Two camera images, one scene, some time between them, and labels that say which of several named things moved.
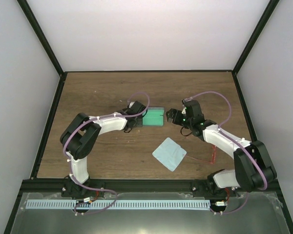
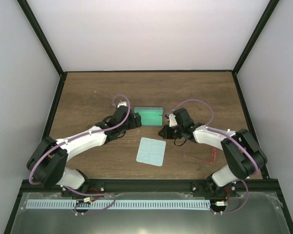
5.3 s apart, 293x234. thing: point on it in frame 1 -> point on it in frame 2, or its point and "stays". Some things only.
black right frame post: [269, 9] stays
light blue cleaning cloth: [170, 153] -> [151, 151]
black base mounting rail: [135, 185] stays
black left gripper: [139, 123] stays
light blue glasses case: [154, 117] stays
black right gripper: [173, 112] -> [167, 135]
